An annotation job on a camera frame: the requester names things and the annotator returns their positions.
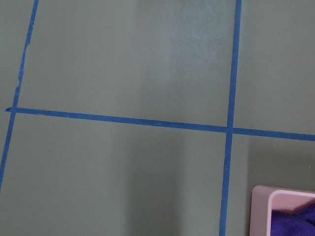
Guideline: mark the purple cloth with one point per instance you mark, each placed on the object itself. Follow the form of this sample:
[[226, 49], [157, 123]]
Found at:
[[301, 223]]

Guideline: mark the pink plastic bin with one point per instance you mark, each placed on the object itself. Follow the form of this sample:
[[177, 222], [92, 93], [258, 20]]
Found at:
[[266, 199]]

